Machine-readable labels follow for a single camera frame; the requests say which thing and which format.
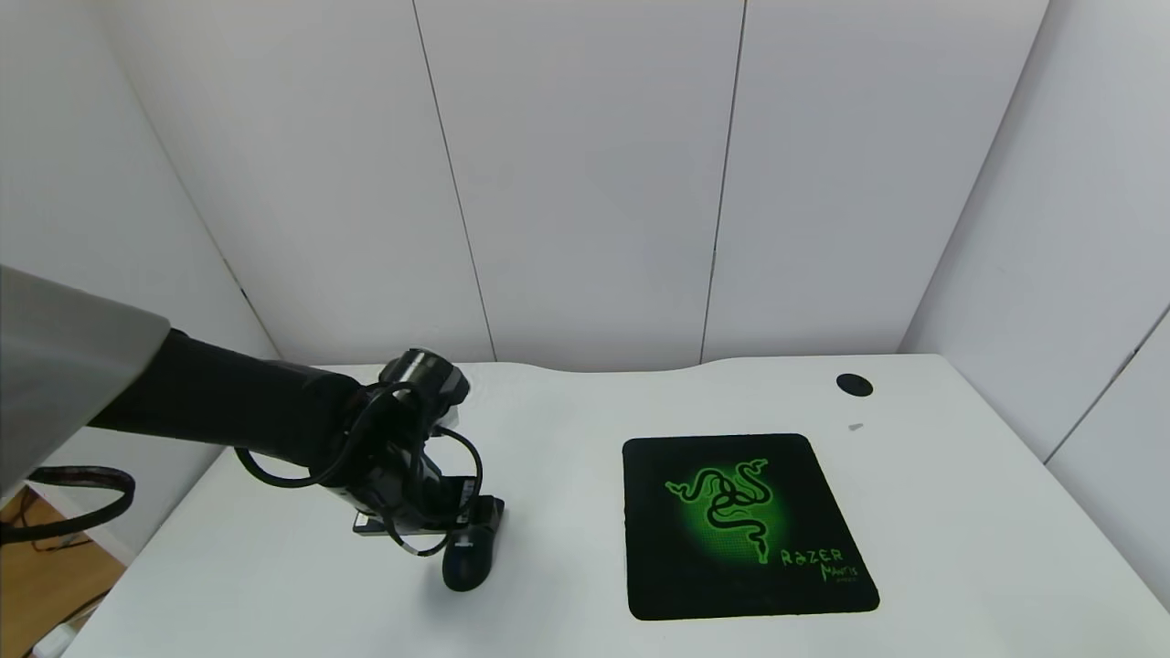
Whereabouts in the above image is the white partition base rail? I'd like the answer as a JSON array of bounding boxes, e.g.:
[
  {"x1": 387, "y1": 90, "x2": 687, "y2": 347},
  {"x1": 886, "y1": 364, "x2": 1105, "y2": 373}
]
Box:
[{"x1": 87, "y1": 525, "x2": 138, "y2": 565}]

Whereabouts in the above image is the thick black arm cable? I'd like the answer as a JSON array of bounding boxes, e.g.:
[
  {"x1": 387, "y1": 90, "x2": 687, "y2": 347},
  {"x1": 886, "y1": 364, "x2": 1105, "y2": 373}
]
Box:
[{"x1": 0, "y1": 465, "x2": 137, "y2": 547}]

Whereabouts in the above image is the black green Razer mouse pad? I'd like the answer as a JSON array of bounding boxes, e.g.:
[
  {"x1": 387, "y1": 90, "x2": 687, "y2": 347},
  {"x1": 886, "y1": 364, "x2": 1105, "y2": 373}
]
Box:
[{"x1": 622, "y1": 433, "x2": 881, "y2": 622}]

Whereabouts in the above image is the white power strip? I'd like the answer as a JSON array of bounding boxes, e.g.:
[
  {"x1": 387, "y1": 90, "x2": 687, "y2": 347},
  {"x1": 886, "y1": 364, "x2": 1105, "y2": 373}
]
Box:
[{"x1": 31, "y1": 622, "x2": 80, "y2": 658}]

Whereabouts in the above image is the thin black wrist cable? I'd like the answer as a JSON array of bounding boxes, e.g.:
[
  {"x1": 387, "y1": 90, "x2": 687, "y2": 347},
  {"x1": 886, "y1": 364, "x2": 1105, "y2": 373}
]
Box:
[{"x1": 234, "y1": 382, "x2": 484, "y2": 557}]

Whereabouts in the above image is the black computer mouse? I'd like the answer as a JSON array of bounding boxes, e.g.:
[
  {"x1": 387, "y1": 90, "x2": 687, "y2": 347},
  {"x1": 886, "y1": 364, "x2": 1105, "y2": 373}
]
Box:
[{"x1": 441, "y1": 512, "x2": 500, "y2": 594}]

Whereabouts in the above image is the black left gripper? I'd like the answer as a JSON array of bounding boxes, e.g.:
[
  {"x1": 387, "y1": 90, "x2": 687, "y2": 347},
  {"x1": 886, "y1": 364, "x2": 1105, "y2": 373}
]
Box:
[{"x1": 352, "y1": 447, "x2": 505, "y2": 536}]

